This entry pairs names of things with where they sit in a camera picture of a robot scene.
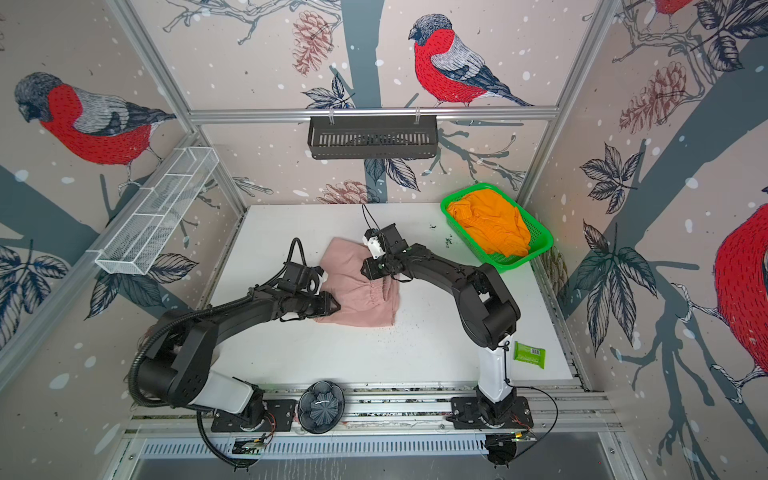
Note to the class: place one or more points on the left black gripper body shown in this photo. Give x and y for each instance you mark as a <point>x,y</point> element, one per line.
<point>305,299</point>

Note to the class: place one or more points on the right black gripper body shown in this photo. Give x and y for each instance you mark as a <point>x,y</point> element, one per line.
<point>390,259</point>

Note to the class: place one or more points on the pink shorts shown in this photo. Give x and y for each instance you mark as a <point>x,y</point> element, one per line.
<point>364,303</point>

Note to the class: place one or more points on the orange shorts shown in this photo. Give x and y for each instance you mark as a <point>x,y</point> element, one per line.
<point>492,222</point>

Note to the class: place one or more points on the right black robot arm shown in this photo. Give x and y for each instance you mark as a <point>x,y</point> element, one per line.
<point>486,308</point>

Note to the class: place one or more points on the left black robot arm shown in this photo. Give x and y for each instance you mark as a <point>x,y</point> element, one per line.
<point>172,367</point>

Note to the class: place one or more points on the black round fan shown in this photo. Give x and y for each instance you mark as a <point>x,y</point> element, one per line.
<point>321,407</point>

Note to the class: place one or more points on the green plastic basket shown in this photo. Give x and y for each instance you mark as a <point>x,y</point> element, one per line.
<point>541,238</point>

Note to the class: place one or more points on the green snack packet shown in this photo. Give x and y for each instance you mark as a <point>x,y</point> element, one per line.
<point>530,355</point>

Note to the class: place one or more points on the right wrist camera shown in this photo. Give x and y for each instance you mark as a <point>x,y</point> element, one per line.
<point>374,243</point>

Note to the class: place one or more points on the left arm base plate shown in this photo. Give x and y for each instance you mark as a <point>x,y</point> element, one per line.
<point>265,416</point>

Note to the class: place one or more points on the black hanging wire basket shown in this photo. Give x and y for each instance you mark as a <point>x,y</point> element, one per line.
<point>373,137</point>

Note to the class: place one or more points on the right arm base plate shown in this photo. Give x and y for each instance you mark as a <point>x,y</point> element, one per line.
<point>476,413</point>

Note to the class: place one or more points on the white mesh wall shelf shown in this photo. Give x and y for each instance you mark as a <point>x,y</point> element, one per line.
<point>142,237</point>

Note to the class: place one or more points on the horizontal aluminium frame bar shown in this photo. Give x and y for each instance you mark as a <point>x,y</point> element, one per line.
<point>242,116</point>

